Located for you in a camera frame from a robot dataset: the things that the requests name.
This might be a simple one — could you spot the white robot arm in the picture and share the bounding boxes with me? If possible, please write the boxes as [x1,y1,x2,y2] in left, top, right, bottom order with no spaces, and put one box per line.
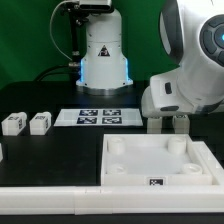
[77,0,224,117]

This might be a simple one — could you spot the white sheet with fiducial tags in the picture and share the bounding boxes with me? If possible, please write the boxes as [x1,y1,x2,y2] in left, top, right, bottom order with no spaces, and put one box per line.
[54,108,143,127]

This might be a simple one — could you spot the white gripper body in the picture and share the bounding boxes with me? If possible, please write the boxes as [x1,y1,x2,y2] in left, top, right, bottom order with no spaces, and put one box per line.
[141,71,203,118]

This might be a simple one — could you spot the white square tabletop part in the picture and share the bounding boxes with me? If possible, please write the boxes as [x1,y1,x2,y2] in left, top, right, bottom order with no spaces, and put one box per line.
[101,134,213,186]

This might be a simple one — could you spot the black cables behind robot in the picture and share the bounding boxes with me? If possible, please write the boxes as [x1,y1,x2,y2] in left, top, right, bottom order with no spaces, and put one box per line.
[33,0,91,83]

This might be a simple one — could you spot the white L-shaped obstacle fence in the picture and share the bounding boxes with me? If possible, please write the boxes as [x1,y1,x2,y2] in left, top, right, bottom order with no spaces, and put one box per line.
[0,143,224,215]

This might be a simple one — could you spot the white block at left edge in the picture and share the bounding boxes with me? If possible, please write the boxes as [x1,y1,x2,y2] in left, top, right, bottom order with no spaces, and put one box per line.
[0,143,3,162]

